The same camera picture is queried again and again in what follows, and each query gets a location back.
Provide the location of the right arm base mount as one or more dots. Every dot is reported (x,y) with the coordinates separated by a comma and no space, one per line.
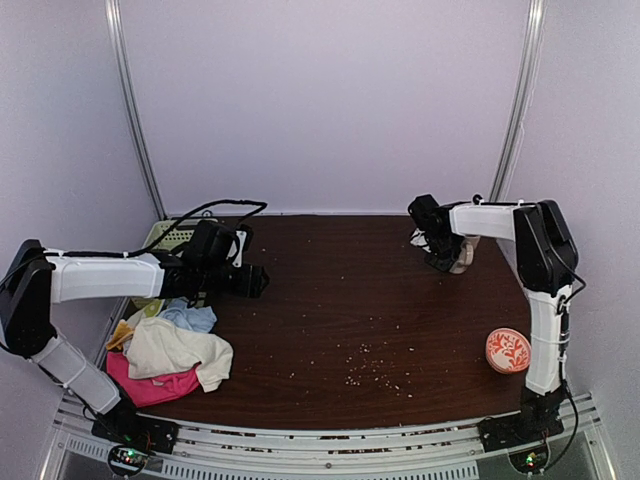
(514,430)

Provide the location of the light blue towel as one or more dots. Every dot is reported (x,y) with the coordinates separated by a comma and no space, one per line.
(199,320)

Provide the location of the left aluminium frame post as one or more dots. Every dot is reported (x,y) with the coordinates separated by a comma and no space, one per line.
(118,41)

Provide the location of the aluminium frame post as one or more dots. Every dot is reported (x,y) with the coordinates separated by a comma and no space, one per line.
(118,41)
(523,94)

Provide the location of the yellow patterned towel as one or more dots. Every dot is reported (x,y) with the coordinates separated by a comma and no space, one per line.
(125,328)

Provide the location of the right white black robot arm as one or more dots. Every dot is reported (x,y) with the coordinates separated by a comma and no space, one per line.
(546,262)

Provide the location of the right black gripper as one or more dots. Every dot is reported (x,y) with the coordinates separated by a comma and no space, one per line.
(446,263)

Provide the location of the green plastic basket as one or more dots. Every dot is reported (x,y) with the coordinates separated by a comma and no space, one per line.
(175,238)

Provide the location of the cream patterned mug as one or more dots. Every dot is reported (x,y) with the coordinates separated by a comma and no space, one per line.
(466,255)

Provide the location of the cream white towel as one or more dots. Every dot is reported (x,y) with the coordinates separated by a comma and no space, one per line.
(158,347)

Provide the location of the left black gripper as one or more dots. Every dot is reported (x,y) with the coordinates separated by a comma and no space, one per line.
(250,284)

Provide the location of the aluminium front rail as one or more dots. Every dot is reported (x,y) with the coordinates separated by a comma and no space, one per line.
(449,450)

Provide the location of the right aluminium frame post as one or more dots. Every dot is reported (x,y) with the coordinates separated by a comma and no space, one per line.
(523,94)

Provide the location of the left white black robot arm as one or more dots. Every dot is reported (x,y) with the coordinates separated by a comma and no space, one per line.
(39,278)

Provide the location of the red white patterned bowl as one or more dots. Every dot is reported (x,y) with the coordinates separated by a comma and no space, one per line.
(507,351)

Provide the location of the pink towel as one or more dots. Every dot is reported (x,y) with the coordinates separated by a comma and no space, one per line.
(150,391)

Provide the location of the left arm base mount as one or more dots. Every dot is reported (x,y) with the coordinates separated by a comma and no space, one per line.
(142,433)

